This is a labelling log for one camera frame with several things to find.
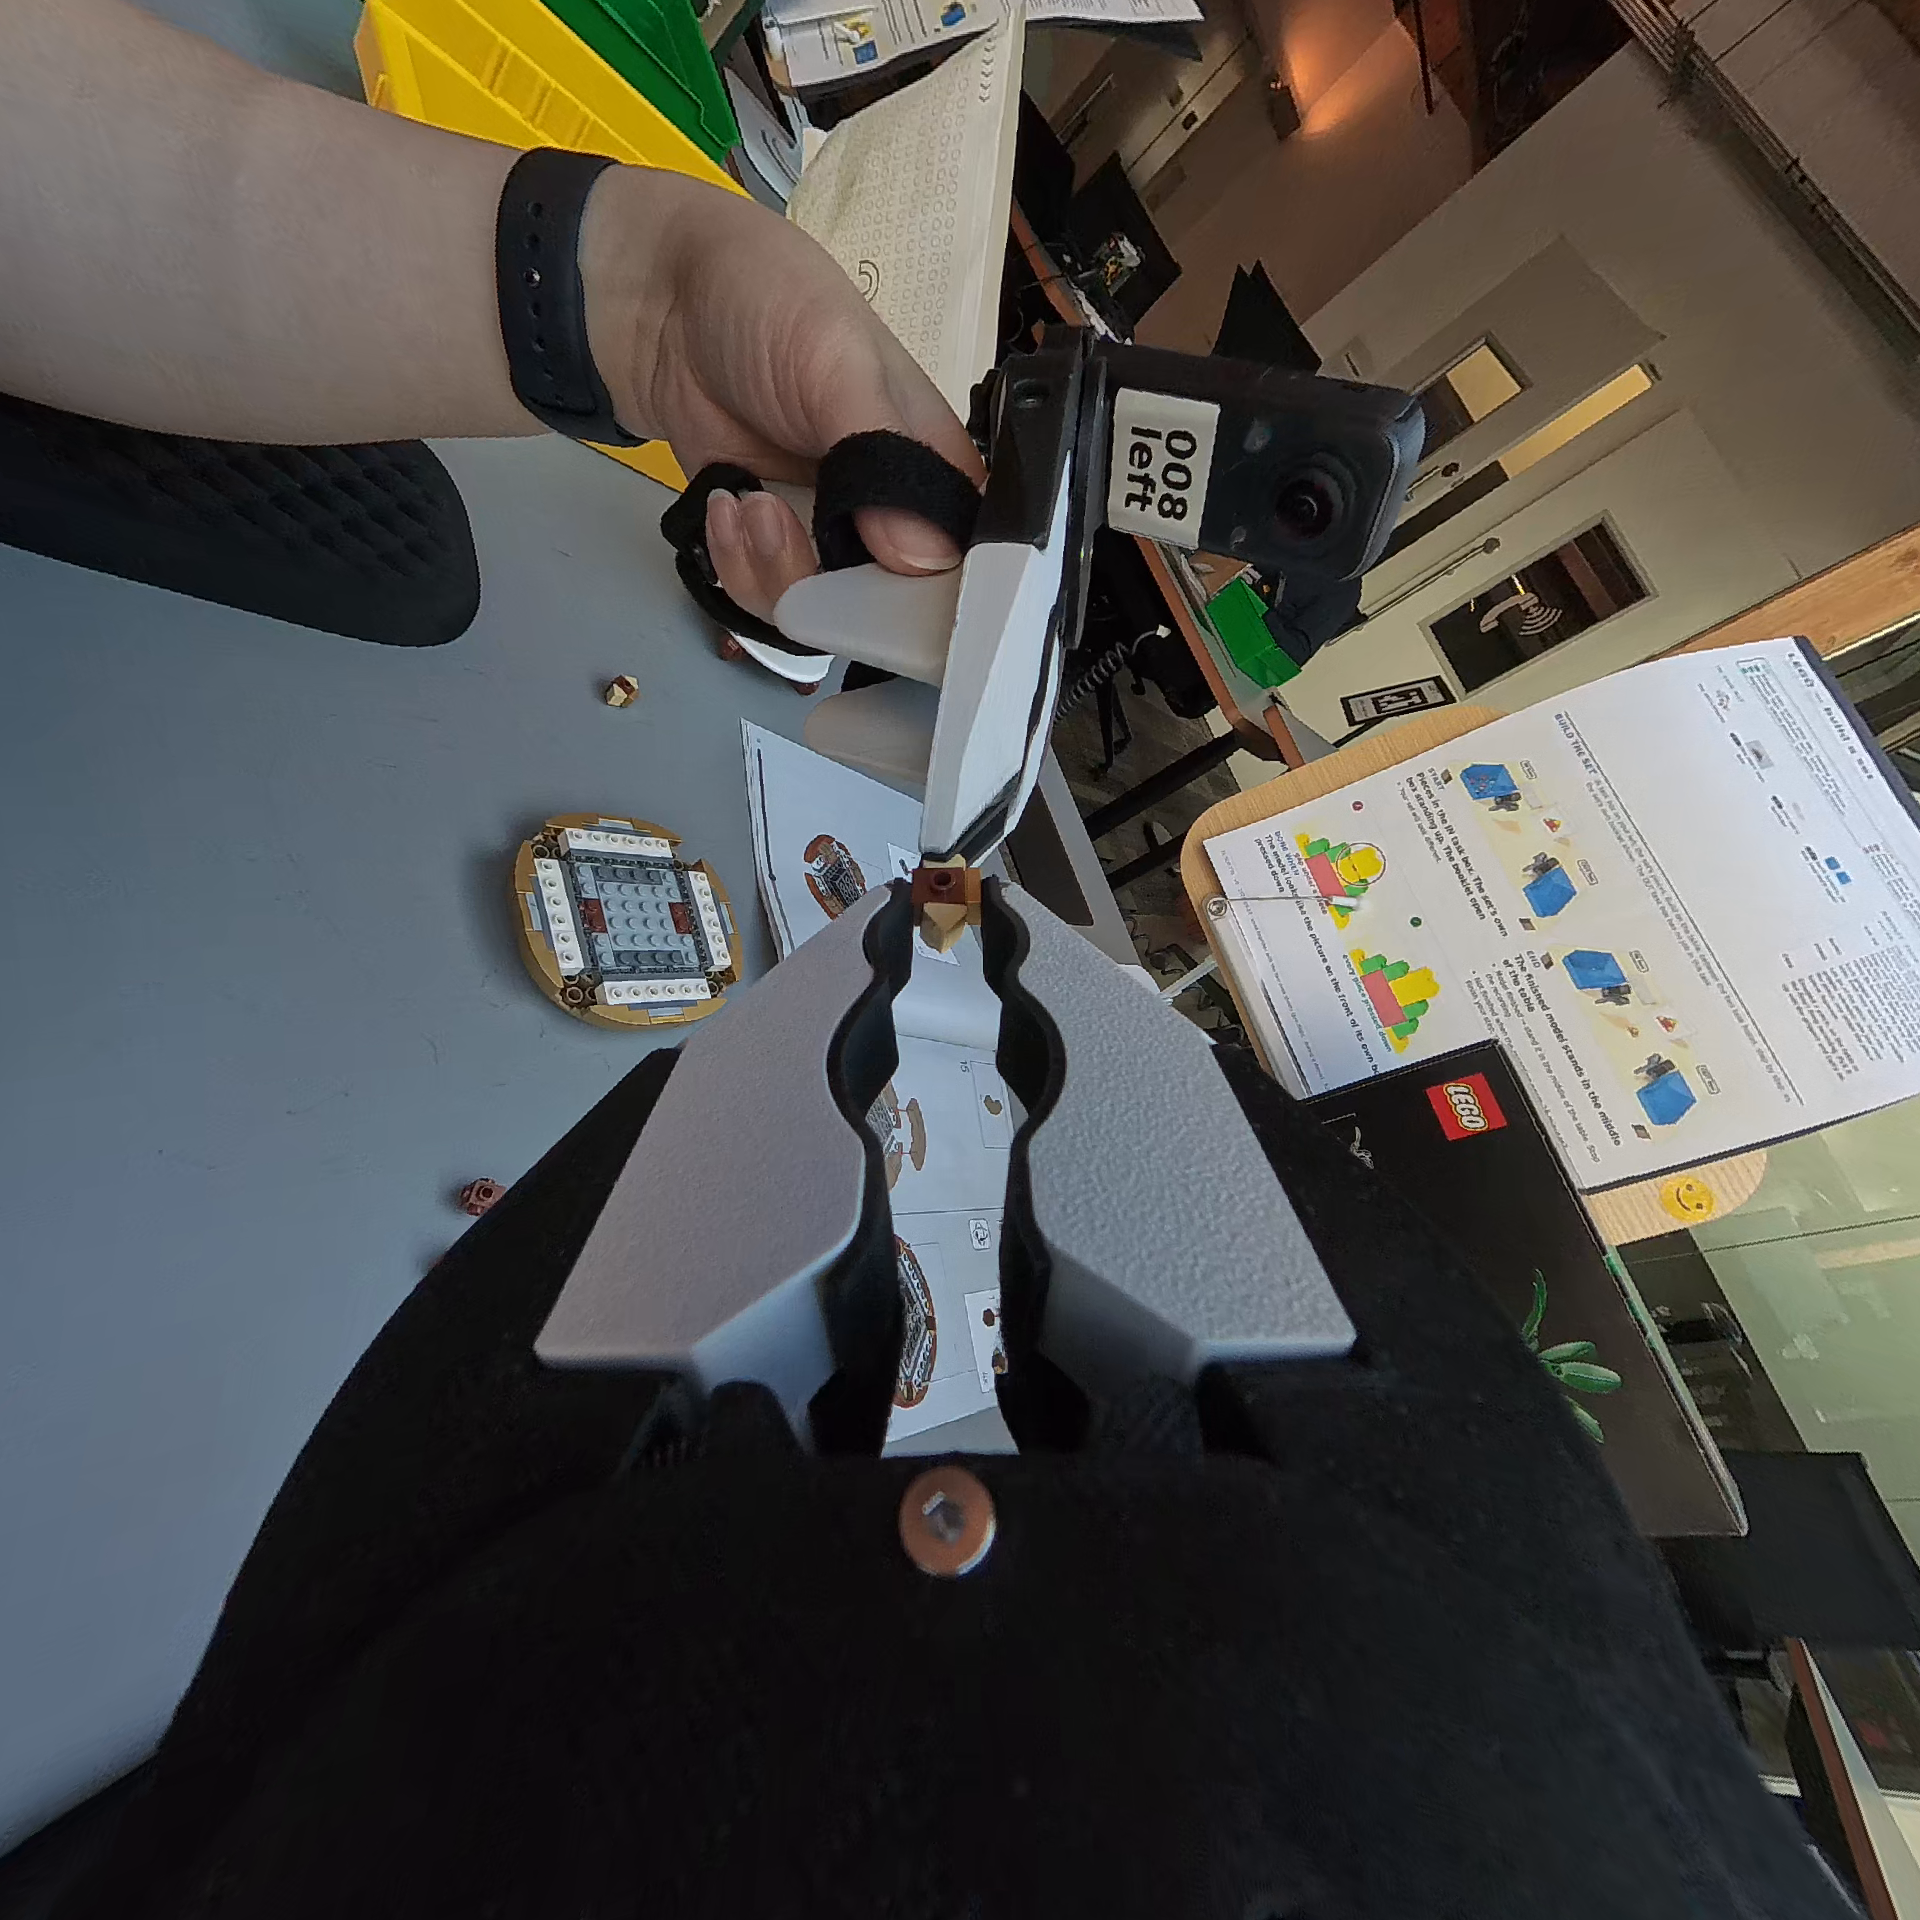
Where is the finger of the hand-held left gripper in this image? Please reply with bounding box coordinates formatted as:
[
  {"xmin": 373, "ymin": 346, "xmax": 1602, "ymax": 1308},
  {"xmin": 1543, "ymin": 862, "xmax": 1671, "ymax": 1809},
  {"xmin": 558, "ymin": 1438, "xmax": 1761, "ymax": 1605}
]
[
  {"xmin": 918, "ymin": 458, "xmax": 1086, "ymax": 863},
  {"xmin": 957, "ymin": 621, "xmax": 1075, "ymax": 868}
]

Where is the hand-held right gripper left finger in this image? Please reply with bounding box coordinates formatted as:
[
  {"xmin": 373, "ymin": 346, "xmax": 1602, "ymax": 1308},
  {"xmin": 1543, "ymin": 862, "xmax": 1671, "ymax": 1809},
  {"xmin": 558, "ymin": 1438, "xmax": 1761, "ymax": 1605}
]
[{"xmin": 535, "ymin": 887, "xmax": 921, "ymax": 1453}]

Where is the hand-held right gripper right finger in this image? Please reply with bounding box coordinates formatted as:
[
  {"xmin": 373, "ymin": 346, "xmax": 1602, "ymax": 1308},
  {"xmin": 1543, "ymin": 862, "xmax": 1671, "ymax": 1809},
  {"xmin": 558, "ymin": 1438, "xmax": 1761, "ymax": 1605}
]
[{"xmin": 975, "ymin": 883, "xmax": 1359, "ymax": 1453}]

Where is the round lego base model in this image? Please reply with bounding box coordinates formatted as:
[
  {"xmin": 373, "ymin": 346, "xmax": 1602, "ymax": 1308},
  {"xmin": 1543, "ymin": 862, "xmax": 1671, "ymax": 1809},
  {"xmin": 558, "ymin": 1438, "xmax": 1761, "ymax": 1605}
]
[{"xmin": 511, "ymin": 813, "xmax": 742, "ymax": 1036}]

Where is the person's left forearm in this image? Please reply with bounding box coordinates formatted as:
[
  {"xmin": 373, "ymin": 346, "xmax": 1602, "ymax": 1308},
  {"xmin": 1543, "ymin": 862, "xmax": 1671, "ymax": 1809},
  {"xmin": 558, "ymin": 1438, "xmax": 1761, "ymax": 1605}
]
[{"xmin": 0, "ymin": 0, "xmax": 529, "ymax": 453}]

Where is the lego instruction booklet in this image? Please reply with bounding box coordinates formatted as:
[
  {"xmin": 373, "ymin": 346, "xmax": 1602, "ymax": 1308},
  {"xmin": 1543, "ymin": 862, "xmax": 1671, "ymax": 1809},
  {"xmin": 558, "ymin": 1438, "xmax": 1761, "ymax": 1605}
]
[{"xmin": 740, "ymin": 721, "xmax": 1164, "ymax": 1449}]

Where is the beige paper lego bag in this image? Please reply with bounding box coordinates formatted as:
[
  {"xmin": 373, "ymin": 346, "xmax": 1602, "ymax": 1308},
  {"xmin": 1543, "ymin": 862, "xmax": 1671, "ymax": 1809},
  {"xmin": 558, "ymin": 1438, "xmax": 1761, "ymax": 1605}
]
[{"xmin": 783, "ymin": 0, "xmax": 1031, "ymax": 425}]

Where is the black lego set box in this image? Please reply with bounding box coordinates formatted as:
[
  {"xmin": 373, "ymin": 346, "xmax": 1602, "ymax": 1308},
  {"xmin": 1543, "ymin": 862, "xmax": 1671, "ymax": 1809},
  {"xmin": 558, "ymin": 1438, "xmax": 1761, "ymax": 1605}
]
[{"xmin": 1303, "ymin": 1038, "xmax": 1750, "ymax": 1540}]

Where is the person's left hand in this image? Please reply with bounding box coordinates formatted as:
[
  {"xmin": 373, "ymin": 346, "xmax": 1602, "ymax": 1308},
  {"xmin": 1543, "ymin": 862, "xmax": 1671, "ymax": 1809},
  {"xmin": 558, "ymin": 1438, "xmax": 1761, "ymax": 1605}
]
[{"xmin": 577, "ymin": 164, "xmax": 993, "ymax": 619}]

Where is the green box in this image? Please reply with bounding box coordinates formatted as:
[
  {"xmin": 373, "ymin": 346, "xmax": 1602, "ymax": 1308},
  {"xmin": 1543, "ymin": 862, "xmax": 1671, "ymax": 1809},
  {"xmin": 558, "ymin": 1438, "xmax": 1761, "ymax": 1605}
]
[{"xmin": 1206, "ymin": 577, "xmax": 1307, "ymax": 692}]

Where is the printed paper sheet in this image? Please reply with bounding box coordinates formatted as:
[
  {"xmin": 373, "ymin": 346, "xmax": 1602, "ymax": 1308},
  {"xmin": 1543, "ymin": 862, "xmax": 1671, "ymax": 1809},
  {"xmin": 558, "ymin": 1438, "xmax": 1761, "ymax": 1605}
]
[{"xmin": 757, "ymin": 0, "xmax": 1204, "ymax": 91}]

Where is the wooden sign board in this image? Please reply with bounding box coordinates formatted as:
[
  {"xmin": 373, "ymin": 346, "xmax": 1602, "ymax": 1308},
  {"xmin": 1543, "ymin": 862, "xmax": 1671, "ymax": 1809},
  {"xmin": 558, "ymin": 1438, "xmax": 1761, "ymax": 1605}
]
[{"xmin": 1180, "ymin": 702, "xmax": 1777, "ymax": 1251}]

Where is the black smartwatch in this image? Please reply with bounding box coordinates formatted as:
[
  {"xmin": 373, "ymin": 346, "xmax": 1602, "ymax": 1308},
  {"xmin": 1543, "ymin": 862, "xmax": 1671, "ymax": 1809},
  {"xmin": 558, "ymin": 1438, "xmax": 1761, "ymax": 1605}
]
[{"xmin": 491, "ymin": 145, "xmax": 650, "ymax": 447}]

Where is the green plastic bin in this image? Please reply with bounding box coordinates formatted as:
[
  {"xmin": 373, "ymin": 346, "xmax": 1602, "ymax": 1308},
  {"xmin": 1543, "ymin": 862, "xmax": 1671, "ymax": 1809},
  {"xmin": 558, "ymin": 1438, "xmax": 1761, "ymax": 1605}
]
[{"xmin": 537, "ymin": 0, "xmax": 745, "ymax": 164}]

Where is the printed task instruction sheet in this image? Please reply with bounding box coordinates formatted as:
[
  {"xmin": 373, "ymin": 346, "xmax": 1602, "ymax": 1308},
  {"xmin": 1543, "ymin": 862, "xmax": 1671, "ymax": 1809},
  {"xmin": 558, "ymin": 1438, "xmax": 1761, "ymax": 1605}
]
[{"xmin": 1199, "ymin": 638, "xmax": 1920, "ymax": 1198}]

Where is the yellow plastic bin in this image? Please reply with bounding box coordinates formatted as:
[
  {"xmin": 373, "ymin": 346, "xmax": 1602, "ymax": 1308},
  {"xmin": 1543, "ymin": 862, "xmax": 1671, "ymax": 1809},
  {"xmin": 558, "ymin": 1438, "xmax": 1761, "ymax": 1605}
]
[{"xmin": 351, "ymin": 0, "xmax": 751, "ymax": 204}]

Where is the black wrist rest pad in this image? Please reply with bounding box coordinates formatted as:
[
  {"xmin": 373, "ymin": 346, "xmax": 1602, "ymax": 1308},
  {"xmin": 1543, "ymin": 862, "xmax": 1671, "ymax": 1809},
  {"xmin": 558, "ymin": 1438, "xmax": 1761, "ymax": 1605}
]
[{"xmin": 0, "ymin": 393, "xmax": 483, "ymax": 649}]

